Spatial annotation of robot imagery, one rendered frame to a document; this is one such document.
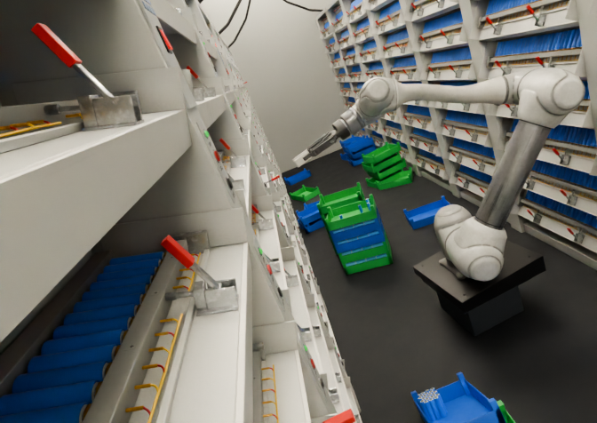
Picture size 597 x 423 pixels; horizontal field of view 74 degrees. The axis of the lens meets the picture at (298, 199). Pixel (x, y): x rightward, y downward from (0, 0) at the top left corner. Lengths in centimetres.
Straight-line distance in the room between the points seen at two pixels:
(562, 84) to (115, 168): 134
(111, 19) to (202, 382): 40
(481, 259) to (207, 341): 125
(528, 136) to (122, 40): 127
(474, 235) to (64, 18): 135
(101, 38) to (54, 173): 37
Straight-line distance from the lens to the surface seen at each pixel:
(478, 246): 154
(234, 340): 36
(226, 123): 122
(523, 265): 181
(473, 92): 160
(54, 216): 19
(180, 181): 54
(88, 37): 55
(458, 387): 170
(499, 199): 154
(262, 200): 126
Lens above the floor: 128
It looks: 17 degrees down
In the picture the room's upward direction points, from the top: 22 degrees counter-clockwise
